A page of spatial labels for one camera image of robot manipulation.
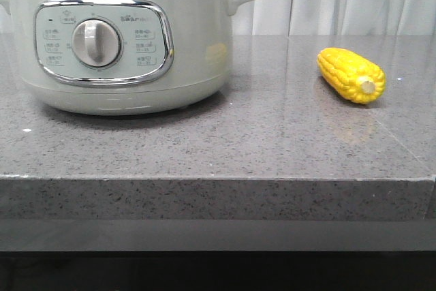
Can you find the yellow corn cob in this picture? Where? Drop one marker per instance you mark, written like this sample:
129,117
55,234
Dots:
352,76

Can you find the pale green electric cooking pot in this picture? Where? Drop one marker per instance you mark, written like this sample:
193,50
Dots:
121,57

